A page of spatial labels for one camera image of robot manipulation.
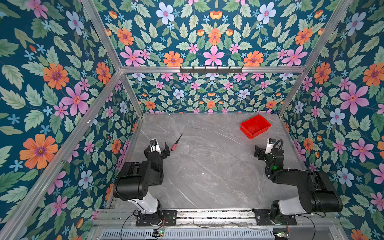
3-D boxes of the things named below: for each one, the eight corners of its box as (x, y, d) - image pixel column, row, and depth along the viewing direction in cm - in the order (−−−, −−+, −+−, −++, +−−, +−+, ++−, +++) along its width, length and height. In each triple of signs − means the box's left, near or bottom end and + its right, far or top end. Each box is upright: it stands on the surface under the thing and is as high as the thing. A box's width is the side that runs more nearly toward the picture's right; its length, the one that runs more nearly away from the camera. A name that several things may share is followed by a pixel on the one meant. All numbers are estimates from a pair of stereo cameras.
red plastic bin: (250, 141, 106) (252, 137, 102) (237, 128, 114) (238, 124, 109) (270, 129, 113) (272, 124, 109) (257, 117, 121) (258, 113, 116)
